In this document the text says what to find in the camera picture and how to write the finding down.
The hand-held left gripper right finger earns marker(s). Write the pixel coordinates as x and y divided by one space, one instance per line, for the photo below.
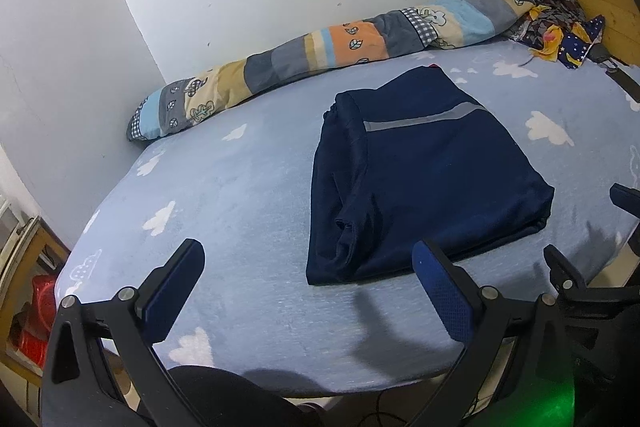
445 297

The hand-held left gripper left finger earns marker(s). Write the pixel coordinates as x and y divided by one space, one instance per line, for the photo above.
170 302

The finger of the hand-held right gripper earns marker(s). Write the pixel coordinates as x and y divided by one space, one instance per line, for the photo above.
562 264
627 202

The navy jacket with red collar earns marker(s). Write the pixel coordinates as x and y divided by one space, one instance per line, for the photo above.
425 182

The pile of patterned clothes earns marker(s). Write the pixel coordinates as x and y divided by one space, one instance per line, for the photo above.
550 7

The light blue cloud bed sheet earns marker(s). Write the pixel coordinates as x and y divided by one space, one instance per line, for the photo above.
225 207

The red plastic stool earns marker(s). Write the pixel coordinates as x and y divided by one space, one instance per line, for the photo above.
40 302

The wooden cabinet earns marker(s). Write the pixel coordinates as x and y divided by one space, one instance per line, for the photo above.
50 247

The small black pouch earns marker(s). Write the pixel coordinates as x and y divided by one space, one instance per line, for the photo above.
600 53

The rolled patchwork blanket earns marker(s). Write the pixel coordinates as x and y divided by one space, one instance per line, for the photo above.
300 52

